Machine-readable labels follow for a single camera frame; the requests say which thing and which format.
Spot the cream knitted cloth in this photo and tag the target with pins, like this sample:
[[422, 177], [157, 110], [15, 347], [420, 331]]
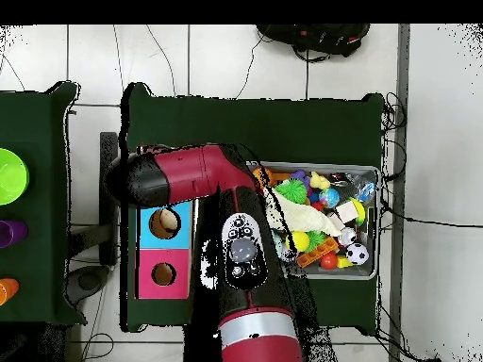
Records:
[[305, 217]]

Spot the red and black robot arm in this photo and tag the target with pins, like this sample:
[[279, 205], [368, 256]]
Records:
[[196, 173]]

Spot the wooden box with three holes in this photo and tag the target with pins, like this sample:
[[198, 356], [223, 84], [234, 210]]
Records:
[[147, 264]]

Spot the silver mesh bin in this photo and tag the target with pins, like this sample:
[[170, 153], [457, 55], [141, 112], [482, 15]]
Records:
[[362, 273]]

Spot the orange toy basketball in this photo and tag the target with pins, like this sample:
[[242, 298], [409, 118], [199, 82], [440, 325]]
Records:
[[266, 174]]

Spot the plain yellow ball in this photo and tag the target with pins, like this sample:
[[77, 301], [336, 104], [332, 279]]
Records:
[[302, 241]]

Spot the dark green table cloth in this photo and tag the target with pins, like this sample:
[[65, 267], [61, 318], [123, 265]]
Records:
[[256, 120], [30, 120]]

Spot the globe print ball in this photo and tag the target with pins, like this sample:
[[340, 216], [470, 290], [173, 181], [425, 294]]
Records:
[[329, 197]]

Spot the pale wooden cube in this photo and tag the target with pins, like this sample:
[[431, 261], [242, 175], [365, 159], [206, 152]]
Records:
[[347, 212]]

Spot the black and white soccer ball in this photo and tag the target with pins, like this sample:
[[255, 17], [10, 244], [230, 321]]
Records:
[[357, 253]]

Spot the black backpack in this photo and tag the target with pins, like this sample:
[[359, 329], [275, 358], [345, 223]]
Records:
[[317, 36]]

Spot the purple cup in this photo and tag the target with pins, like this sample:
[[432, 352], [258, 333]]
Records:
[[13, 233]]

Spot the lime green bowl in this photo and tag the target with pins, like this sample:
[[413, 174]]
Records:
[[11, 177]]

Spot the orange cup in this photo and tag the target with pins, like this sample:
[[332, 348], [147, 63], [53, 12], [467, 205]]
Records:
[[8, 290]]

